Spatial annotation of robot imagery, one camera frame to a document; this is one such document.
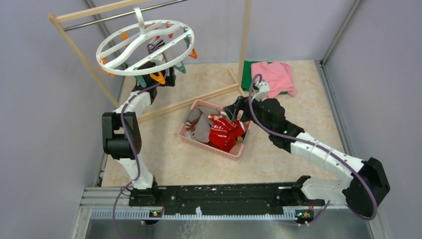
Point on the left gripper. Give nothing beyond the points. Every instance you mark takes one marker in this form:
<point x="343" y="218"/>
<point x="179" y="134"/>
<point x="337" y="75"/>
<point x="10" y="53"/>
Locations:
<point x="167" y="80"/>

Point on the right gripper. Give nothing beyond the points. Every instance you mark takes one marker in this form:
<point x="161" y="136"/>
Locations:
<point x="242" y="103"/>

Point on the red patterned sock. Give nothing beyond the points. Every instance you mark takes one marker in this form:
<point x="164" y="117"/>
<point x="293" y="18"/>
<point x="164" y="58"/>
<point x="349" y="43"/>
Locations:
<point x="224" y="134"/>

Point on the grey sock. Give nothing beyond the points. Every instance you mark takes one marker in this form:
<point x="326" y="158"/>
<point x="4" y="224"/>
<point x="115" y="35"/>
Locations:
<point x="203" y="127"/>
<point x="191" y="124"/>

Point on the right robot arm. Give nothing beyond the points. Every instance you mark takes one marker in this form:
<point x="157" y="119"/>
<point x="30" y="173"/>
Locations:
<point x="361" y="184"/>

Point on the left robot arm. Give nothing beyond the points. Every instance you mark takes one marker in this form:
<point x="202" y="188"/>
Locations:
<point x="123" y="142"/>

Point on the white round clip hanger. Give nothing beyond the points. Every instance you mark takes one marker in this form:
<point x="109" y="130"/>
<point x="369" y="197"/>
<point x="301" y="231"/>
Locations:
<point x="117" y="53"/>

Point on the green cloth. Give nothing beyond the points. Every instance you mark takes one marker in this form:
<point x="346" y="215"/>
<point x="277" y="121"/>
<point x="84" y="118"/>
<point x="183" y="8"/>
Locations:
<point x="246" y="75"/>

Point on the pink cloth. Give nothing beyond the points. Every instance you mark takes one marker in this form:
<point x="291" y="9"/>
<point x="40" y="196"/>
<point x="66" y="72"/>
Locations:
<point x="277" y="75"/>

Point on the pink plastic basket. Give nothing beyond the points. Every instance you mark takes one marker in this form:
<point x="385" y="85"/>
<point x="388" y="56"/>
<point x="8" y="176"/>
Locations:
<point x="234" y="153"/>

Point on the wooden drying rack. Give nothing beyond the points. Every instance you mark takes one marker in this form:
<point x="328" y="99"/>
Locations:
<point x="151" y="51"/>

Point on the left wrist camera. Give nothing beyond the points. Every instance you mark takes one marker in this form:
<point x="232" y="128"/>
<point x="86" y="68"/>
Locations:
<point x="160" y="59"/>

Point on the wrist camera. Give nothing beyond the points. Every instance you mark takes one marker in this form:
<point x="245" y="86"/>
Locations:
<point x="261" y="90"/>
<point x="160" y="59"/>

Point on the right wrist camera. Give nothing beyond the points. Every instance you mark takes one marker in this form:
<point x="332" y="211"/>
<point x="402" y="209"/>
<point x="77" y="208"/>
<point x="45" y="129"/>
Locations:
<point x="261" y="90"/>

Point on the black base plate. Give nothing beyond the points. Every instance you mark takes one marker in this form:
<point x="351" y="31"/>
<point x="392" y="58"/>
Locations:
<point x="255" y="199"/>

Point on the aluminium frame rail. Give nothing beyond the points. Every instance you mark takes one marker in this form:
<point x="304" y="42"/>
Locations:
<point x="104" y="213"/>

